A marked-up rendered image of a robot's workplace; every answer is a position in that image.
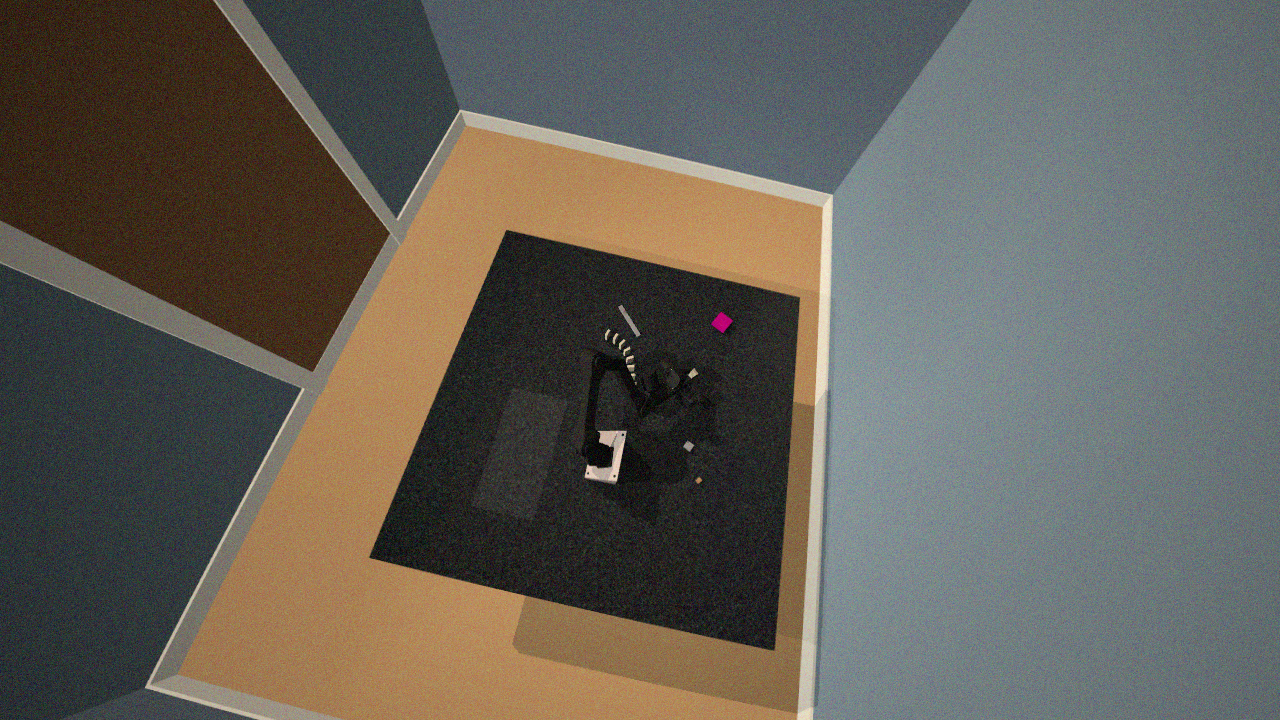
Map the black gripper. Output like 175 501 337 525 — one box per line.
658 357 698 407

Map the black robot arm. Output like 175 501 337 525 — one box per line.
571 348 687 469

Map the magenta block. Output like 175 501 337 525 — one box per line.
710 313 733 333

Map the grey flat bar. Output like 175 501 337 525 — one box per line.
618 305 641 337

